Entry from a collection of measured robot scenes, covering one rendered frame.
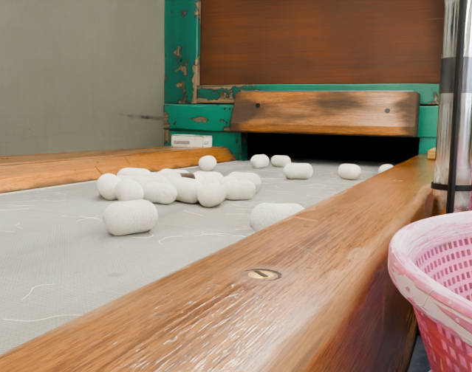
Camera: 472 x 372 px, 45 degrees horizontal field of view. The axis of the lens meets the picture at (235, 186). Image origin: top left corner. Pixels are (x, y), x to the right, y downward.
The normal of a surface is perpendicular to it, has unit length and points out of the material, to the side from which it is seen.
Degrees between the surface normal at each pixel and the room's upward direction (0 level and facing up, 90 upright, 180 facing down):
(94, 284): 0
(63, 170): 45
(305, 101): 67
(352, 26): 90
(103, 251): 0
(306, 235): 0
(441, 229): 75
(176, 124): 90
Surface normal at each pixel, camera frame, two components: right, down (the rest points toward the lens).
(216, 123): -0.39, 0.10
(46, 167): 0.67, -0.66
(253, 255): 0.02, -0.99
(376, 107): -0.34, -0.33
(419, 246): 0.84, -0.19
